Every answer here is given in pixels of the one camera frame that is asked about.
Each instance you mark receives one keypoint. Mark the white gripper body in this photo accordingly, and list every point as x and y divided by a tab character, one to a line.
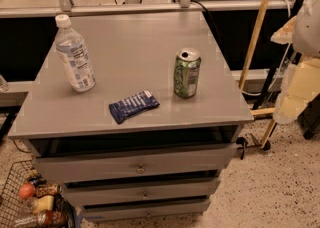
308	28

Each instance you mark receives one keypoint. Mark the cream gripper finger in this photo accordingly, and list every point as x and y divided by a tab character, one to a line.
284	35
284	112

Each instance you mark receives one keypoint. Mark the green soda can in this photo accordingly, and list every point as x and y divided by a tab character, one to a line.
186	72

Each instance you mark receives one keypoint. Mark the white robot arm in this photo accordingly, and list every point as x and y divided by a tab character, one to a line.
306	35

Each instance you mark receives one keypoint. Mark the top grey drawer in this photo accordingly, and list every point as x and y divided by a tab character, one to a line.
135	163

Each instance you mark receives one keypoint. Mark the grey drawer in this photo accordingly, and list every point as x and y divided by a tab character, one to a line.
135	163
198	205
142	191

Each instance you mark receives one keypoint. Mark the middle grey drawer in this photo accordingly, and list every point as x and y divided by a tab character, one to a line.
142	191

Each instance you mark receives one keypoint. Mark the bottom grey drawer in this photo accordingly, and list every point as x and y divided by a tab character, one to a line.
198	205

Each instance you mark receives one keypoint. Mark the grey drawer cabinet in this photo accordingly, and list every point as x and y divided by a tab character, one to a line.
153	134

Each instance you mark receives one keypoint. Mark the blue snack bar wrapper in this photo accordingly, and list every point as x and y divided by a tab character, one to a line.
132	106

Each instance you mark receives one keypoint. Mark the clear plastic water bottle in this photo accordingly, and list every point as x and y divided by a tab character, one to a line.
73	53

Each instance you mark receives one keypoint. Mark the yellow bottle in basket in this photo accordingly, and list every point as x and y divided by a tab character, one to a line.
37	205

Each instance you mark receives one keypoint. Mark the red bottle in basket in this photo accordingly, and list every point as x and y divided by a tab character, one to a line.
43	219

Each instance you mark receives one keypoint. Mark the orange ball in basket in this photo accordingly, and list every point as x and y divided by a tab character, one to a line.
26	191

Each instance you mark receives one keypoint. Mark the yellow wooden frame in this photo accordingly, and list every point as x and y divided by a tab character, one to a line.
253	42

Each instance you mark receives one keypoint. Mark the black wire basket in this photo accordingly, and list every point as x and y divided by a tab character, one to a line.
20	173

